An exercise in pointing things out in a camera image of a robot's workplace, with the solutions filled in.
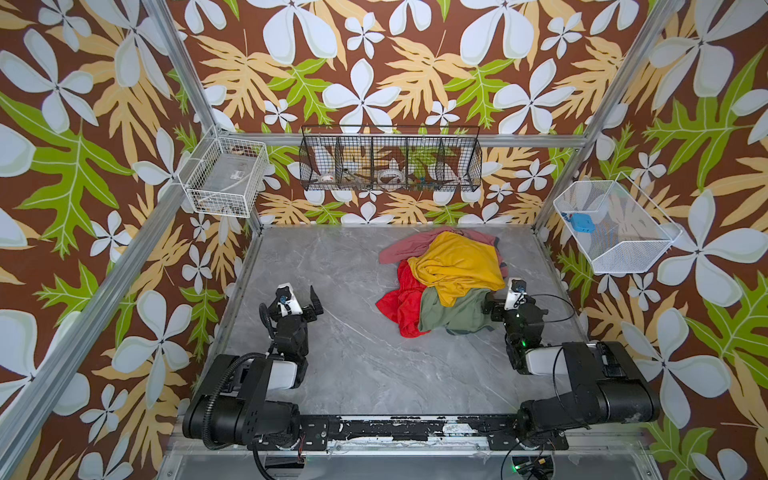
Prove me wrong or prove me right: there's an olive green cloth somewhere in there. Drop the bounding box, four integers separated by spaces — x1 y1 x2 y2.
418 287 493 335

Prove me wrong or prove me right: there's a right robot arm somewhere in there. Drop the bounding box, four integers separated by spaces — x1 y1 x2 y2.
482 293 661 449

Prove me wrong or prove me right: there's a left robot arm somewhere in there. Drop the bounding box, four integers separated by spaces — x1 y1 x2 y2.
182 283 324 450

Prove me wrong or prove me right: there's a red cloth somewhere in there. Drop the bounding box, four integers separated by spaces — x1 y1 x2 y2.
376 260 426 338

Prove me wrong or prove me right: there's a yellow cloth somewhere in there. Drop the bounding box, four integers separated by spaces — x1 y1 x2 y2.
407 232 506 307

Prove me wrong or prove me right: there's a dusty pink cloth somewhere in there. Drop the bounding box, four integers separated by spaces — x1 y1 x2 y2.
378 227 505 266

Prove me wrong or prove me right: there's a blue object in basket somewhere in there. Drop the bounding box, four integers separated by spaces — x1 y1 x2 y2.
568 213 596 234

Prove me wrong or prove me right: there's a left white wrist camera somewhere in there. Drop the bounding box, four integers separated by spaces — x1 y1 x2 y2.
275 283 303 318

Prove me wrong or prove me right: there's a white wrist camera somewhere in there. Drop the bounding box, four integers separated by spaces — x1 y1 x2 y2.
504 278 527 310
275 283 303 318

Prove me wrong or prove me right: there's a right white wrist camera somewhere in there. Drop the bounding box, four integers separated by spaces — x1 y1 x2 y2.
504 278 527 310

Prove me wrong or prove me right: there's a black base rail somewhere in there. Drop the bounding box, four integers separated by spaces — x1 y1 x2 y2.
256 414 569 453

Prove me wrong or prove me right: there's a white wire basket right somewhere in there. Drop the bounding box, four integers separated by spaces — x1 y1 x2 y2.
553 175 682 275

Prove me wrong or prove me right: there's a white wire basket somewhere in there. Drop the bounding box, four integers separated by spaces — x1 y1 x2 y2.
179 127 270 219
553 175 682 275

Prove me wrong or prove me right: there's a black wire basket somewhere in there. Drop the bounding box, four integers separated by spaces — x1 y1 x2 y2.
295 125 483 192

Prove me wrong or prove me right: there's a white wire basket left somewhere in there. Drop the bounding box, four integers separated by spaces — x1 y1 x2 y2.
179 127 270 219

